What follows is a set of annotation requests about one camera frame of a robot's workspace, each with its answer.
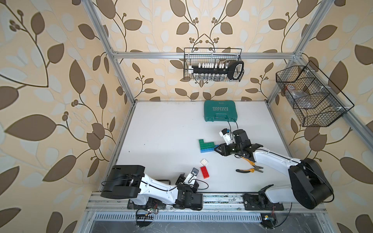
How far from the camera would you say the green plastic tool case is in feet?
3.51

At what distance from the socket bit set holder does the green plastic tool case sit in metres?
0.28

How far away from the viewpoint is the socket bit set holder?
2.70 ft
